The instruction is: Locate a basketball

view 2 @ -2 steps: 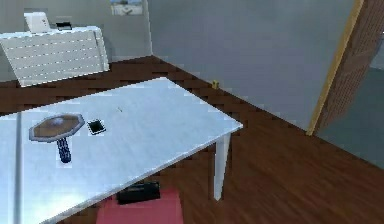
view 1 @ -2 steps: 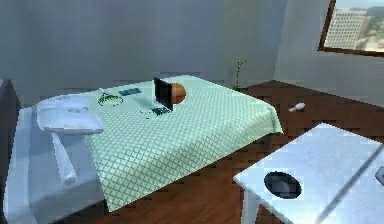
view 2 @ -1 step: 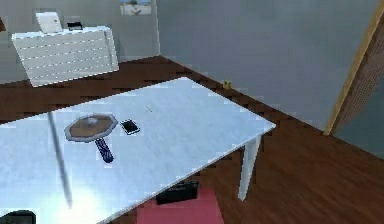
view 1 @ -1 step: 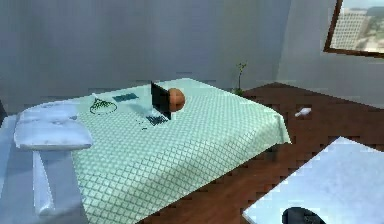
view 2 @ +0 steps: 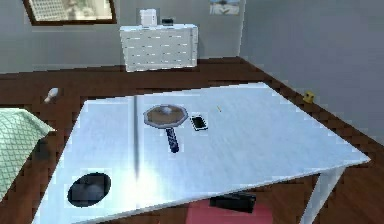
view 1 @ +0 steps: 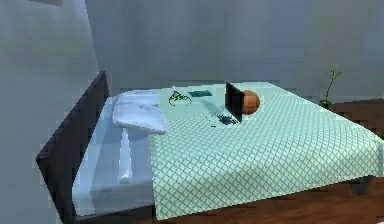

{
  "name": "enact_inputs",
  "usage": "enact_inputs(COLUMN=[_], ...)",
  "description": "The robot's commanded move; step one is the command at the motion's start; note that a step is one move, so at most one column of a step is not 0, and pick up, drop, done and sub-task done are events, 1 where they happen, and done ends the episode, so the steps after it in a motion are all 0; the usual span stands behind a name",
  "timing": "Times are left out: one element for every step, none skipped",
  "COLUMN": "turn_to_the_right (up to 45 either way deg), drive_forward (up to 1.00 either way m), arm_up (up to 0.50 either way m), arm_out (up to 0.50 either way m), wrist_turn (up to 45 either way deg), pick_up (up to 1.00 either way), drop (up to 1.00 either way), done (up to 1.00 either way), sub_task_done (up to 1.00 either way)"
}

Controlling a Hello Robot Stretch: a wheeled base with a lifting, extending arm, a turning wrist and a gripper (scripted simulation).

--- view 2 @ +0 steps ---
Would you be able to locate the small black box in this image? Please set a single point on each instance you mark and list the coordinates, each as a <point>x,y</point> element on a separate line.
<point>167,21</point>

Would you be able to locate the small white bottle shape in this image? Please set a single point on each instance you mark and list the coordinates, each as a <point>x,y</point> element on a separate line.
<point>52,95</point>

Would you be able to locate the white box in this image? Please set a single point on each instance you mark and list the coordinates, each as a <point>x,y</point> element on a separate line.
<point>148,17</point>

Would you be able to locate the white smartphone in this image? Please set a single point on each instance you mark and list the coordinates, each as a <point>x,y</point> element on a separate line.
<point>199,123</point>

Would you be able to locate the black flat box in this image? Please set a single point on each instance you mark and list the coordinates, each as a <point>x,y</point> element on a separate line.
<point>233,201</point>

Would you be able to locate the white table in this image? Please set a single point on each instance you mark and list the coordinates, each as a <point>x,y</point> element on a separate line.
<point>253,140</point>

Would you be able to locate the brown framed window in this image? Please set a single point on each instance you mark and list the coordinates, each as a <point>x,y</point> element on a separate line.
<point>70,11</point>

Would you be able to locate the red cloth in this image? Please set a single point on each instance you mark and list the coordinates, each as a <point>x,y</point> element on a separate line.
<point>230,216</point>

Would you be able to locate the green quilted bed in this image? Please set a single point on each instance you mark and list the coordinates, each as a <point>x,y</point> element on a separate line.
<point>15,143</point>

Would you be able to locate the small yellow object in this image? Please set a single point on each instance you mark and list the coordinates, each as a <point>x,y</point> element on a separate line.
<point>309,97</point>

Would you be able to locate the white chest of drawers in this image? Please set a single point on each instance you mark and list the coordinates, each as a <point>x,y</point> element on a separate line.
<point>159,48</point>

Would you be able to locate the framed wall picture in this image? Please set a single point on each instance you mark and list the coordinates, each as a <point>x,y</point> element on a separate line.
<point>225,6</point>

